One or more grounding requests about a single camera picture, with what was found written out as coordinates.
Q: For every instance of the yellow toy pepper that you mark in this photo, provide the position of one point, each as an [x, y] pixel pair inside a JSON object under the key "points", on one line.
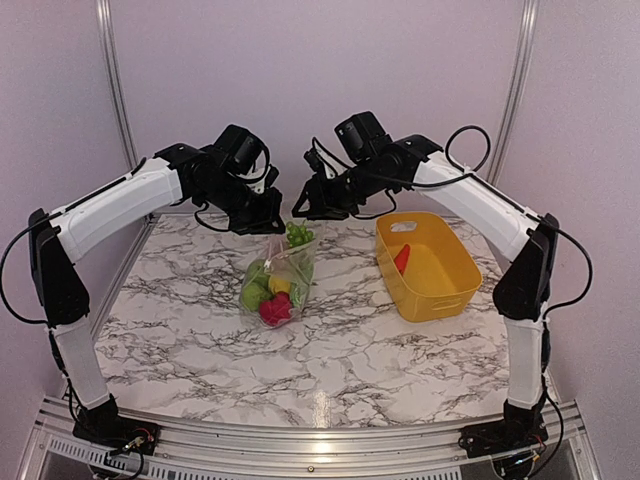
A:
{"points": [[279, 285]]}

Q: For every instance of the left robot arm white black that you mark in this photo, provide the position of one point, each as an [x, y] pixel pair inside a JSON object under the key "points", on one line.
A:
{"points": [[218, 175]]}

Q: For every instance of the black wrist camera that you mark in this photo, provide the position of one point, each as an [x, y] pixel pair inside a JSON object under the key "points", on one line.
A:
{"points": [[362, 136], [237, 150]]}

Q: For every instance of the clear zip top bag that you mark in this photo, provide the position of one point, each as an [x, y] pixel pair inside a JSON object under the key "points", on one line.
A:
{"points": [[279, 259]]}

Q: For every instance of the front aluminium rail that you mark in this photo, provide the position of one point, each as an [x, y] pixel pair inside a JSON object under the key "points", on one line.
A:
{"points": [[192, 449]]}

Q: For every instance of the yellow plastic basket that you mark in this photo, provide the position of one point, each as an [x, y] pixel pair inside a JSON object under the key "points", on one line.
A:
{"points": [[441, 277]]}

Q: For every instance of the red toy tomato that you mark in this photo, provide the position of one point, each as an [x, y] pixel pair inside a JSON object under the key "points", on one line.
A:
{"points": [[276, 311]]}

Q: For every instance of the aluminium frame post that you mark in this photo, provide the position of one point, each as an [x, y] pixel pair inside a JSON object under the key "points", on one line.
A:
{"points": [[107, 38], [516, 89]]}

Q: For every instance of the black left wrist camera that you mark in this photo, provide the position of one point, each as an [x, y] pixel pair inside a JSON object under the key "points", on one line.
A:
{"points": [[237, 150]]}

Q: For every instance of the green toy cucumber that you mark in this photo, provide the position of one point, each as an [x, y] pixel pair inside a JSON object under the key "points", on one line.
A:
{"points": [[303, 278]]}

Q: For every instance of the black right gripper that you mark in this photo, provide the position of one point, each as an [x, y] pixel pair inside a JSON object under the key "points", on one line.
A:
{"points": [[324, 203]]}

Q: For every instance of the red toy chili pepper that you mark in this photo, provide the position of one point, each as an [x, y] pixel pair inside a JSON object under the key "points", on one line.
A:
{"points": [[402, 258]]}

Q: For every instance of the green toy apple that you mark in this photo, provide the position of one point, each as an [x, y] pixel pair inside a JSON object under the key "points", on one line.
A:
{"points": [[256, 273]]}

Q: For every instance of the left aluminium frame post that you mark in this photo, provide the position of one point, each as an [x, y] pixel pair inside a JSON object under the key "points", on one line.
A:
{"points": [[107, 38]]}

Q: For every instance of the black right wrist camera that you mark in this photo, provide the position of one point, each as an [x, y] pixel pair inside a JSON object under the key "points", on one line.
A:
{"points": [[362, 136]]}

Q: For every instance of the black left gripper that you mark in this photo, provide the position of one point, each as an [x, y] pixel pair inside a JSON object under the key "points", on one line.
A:
{"points": [[269, 212]]}

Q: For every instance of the right aluminium frame post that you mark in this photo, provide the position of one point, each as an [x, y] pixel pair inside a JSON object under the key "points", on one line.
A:
{"points": [[516, 89]]}

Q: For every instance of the light green toy cabbage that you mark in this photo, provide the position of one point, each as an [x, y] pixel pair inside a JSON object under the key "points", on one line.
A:
{"points": [[253, 295]]}

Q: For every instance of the dark green toy broccoli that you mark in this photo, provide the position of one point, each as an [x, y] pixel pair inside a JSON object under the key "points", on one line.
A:
{"points": [[298, 235]]}

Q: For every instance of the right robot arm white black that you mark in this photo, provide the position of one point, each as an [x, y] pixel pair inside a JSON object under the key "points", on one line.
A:
{"points": [[527, 241]]}

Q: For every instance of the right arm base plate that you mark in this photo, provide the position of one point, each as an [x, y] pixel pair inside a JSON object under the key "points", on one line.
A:
{"points": [[498, 437]]}

